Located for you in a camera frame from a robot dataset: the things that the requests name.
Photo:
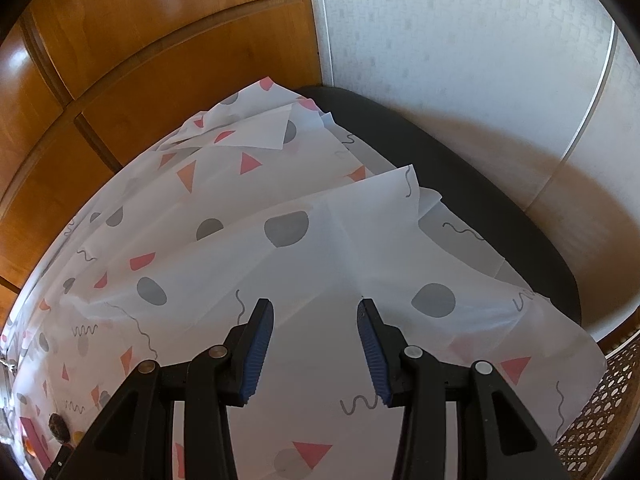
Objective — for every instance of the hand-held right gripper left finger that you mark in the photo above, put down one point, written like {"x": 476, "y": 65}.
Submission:
{"x": 257, "y": 355}

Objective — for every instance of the white patterned tablecloth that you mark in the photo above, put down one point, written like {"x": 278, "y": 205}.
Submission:
{"x": 200, "y": 270}

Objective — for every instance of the woven rattan chair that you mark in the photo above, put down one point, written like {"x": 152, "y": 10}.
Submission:
{"x": 600, "y": 410}

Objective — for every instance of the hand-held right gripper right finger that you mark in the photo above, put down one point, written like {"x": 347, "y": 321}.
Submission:
{"x": 372, "y": 355}

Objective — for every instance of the pink-edged white tray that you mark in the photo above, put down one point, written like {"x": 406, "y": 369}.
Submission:
{"x": 32, "y": 437}

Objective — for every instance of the dark brown fruit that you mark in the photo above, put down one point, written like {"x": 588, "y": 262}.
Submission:
{"x": 59, "y": 425}

